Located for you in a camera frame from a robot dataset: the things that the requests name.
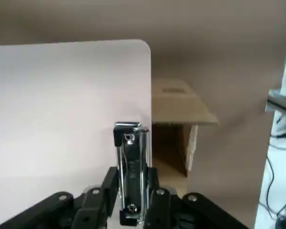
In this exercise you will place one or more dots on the silver metal mounting bracket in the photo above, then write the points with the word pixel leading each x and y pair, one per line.
pixel 283 102

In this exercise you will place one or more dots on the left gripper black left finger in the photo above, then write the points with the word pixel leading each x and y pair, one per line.
pixel 90 205

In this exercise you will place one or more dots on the brown cardboard box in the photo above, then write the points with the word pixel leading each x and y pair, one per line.
pixel 181 112

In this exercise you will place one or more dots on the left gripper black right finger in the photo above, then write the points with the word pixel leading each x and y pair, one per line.
pixel 162 207

